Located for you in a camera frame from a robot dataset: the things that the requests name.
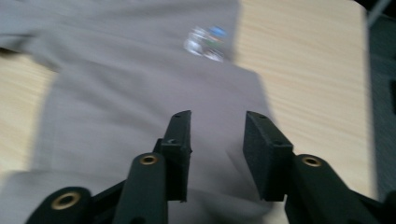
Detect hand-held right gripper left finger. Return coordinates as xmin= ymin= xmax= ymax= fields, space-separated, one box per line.
xmin=153 ymin=109 xmax=193 ymax=203

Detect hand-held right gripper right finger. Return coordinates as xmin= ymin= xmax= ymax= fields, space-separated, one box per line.
xmin=242 ymin=110 xmax=295 ymax=203

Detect grey pants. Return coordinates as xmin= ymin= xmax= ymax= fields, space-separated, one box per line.
xmin=0 ymin=0 xmax=278 ymax=224

